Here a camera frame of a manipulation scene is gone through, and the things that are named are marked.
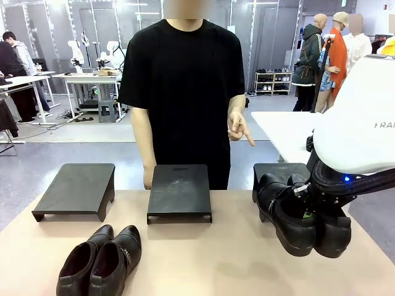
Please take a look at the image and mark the dark hanging garment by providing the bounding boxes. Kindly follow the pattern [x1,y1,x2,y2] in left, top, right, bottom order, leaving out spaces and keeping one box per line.
[0,100,20,139]

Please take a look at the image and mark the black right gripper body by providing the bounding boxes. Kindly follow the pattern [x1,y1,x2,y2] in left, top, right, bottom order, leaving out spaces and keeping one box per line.
[305,171,356,214]

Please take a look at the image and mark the person's right forearm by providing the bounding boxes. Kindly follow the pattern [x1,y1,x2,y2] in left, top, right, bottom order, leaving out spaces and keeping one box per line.
[135,135,157,171]

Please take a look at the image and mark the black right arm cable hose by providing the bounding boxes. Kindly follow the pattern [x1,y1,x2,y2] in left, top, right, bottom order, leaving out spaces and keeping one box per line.
[347,172,395,199]

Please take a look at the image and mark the person's right hand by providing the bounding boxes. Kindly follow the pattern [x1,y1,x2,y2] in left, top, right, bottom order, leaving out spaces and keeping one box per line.
[142,166,157,191]

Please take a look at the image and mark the white side table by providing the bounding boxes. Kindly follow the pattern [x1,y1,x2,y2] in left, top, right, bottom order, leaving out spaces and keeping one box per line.
[251,110,316,164]

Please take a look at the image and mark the black round-toe strap shoe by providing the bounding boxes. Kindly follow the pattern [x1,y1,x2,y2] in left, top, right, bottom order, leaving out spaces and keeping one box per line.
[257,173,317,257]
[286,174,352,259]

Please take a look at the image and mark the person in white shirt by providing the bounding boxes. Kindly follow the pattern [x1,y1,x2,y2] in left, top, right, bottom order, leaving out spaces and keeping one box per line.
[342,14,373,75]

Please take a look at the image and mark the person torso black t-shirt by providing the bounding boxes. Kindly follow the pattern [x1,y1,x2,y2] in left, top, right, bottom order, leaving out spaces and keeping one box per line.
[118,18,246,191]

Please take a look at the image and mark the person's left hand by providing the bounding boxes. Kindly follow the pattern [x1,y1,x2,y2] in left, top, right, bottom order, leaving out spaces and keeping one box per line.
[227,110,256,147]

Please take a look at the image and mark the mannequin in orange coat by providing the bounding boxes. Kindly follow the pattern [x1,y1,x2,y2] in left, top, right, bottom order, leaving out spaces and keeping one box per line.
[314,11,350,113]

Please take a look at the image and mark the person in grey hoodie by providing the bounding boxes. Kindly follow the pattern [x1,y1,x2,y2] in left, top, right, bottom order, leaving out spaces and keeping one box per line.
[2,30,52,120]

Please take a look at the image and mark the white robot work table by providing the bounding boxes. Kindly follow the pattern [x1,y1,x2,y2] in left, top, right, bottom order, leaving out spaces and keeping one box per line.
[51,72,127,121]

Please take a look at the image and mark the person's left forearm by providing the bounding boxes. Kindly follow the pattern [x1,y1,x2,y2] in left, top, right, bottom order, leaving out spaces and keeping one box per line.
[227,94,246,115]

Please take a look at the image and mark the black sloped shoe stand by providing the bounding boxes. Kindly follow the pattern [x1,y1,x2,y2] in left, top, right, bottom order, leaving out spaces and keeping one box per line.
[146,164,213,225]
[252,162,311,223]
[31,163,116,223]

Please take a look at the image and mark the mannequin in dark jacket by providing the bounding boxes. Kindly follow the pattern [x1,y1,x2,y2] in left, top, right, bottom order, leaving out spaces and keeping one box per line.
[291,14,330,112]

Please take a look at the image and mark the black pointed buckle shoe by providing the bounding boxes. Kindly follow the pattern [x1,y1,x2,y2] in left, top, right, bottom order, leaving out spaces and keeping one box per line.
[88,224,143,296]
[56,224,115,296]

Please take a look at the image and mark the grey plastic stool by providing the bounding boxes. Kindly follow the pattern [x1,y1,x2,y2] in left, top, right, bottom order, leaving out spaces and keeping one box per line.
[98,99,120,124]

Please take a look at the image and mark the wooden shoe rack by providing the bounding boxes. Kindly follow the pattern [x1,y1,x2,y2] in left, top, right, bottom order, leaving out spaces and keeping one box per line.
[254,71,293,96]

